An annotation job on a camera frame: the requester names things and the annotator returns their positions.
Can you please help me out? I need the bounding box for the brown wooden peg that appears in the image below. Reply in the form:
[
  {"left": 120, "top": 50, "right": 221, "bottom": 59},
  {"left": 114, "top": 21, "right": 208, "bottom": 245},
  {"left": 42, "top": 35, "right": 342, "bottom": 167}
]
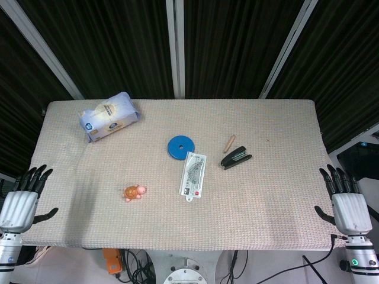
[{"left": 223, "top": 134, "right": 237, "bottom": 153}]

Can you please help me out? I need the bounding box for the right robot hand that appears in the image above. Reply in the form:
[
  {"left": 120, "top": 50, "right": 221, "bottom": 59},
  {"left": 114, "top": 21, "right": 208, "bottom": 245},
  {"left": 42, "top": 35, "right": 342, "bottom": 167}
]
[{"left": 314, "top": 163, "right": 373, "bottom": 237}]

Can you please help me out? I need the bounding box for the beige cloth-covered table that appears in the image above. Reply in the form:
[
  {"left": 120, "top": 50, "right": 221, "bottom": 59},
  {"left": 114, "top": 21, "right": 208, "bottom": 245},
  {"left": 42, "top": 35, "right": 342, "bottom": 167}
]
[{"left": 5, "top": 98, "right": 349, "bottom": 251}]

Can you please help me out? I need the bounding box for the grey metal frame post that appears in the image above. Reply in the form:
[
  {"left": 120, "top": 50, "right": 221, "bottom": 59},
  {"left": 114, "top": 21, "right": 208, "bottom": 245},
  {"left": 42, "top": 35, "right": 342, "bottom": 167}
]
[
  {"left": 258, "top": 0, "right": 320, "bottom": 99},
  {"left": 0, "top": 0, "right": 85, "bottom": 101},
  {"left": 165, "top": 0, "right": 186, "bottom": 99}
]

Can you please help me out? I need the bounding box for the blue tissue pack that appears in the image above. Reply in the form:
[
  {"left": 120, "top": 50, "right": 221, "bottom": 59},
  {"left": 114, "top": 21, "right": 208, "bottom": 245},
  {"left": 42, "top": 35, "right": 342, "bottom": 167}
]
[{"left": 78, "top": 92, "right": 142, "bottom": 144}]

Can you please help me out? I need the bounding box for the black stapler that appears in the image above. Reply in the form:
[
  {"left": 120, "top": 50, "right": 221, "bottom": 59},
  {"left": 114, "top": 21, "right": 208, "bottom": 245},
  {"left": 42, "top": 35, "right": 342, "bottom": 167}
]
[{"left": 220, "top": 146, "right": 253, "bottom": 170}]

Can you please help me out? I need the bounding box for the black cable bundle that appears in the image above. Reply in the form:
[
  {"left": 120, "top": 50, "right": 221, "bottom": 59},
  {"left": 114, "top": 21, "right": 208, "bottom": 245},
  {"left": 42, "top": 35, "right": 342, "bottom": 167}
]
[{"left": 117, "top": 248, "right": 156, "bottom": 284}]

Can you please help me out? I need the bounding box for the blue round disc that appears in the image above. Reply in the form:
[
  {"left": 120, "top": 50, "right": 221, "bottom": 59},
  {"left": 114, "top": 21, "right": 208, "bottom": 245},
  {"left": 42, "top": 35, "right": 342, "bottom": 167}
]
[{"left": 167, "top": 135, "right": 196, "bottom": 162}]

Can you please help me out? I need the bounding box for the packaged protractor ruler set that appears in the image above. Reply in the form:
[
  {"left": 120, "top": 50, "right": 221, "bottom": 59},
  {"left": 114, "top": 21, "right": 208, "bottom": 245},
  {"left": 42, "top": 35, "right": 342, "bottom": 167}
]
[{"left": 179, "top": 151, "right": 207, "bottom": 203}]

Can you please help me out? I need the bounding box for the orange handheld controller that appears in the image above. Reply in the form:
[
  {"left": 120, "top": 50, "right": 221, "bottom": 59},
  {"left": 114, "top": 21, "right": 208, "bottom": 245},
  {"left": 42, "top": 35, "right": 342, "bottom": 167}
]
[{"left": 102, "top": 248, "right": 123, "bottom": 275}]

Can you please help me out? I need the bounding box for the black monitor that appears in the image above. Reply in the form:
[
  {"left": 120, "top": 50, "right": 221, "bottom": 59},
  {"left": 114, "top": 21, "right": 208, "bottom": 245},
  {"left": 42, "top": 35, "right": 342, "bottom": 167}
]
[{"left": 337, "top": 141, "right": 379, "bottom": 181}]

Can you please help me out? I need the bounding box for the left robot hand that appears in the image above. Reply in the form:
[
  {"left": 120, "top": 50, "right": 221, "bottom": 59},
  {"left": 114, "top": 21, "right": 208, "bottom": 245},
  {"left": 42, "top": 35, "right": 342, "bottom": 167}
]
[{"left": 0, "top": 164, "right": 59, "bottom": 234}]

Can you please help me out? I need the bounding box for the orange turtle toy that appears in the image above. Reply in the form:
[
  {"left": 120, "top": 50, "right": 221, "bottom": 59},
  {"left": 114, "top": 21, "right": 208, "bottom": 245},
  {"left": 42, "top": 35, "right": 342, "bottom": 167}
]
[{"left": 123, "top": 185, "right": 148, "bottom": 203}]

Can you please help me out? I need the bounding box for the round grey robot base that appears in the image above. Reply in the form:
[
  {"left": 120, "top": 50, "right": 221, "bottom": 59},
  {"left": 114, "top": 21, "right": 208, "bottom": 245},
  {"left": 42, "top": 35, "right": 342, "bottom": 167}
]
[{"left": 163, "top": 257, "right": 210, "bottom": 284}]

